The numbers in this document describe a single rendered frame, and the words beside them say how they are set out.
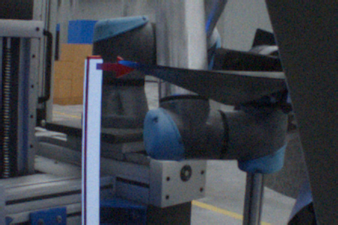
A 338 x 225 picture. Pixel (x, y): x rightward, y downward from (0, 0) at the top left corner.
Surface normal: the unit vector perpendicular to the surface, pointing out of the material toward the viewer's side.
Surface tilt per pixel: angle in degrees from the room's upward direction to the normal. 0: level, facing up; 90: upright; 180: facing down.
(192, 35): 75
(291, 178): 90
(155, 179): 90
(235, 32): 90
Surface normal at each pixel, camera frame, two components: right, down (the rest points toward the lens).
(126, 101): 0.33, -0.20
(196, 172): 0.76, 0.10
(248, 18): -0.80, 0.03
